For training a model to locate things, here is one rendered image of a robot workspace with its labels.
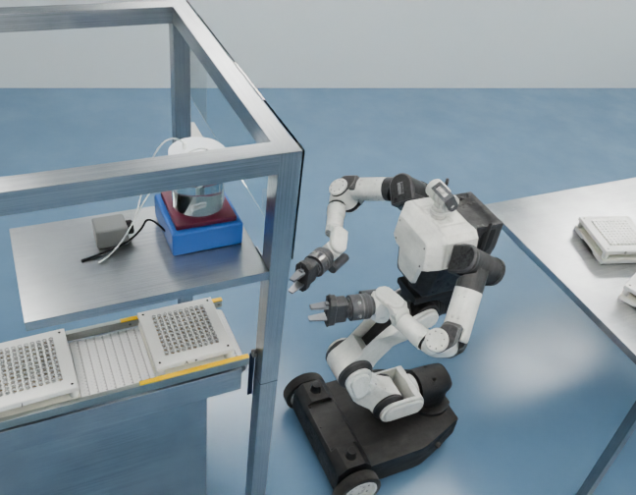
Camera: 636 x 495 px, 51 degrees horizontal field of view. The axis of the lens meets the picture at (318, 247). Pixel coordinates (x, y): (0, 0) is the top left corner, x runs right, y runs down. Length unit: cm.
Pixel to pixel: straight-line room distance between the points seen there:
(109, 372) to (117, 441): 27
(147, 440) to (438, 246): 115
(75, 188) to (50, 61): 420
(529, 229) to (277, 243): 159
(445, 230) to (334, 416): 107
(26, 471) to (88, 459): 19
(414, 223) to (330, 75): 371
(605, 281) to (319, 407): 130
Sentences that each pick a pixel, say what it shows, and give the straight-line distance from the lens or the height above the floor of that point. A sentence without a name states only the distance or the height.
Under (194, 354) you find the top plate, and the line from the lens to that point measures 210.
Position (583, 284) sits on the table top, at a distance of 291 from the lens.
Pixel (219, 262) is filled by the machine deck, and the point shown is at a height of 133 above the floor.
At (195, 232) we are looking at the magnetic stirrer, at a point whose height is 140.
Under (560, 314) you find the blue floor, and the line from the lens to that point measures 407.
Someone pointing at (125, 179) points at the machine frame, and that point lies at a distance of 152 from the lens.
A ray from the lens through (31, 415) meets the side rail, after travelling 207.
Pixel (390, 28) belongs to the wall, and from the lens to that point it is 587.
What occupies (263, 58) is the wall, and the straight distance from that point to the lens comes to 570.
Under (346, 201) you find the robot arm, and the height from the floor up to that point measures 106.
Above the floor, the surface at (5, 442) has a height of 83.
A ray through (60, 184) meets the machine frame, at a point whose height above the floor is 170.
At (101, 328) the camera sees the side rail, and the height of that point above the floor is 92.
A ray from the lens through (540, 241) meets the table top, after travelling 306.
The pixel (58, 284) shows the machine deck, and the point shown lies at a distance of 181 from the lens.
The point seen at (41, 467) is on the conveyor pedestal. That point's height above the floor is 61.
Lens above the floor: 252
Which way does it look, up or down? 39 degrees down
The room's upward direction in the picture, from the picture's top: 8 degrees clockwise
